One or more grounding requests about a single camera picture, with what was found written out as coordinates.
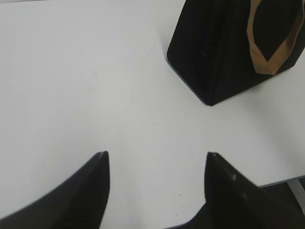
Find black canvas tote bag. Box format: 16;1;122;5
166;0;305;107

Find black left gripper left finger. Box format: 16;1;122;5
0;151;110;229

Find white table leg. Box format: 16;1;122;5
287;179;305;214

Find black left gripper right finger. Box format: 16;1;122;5
183;152;305;229

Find tan front bag handle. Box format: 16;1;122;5
246;0;305;75

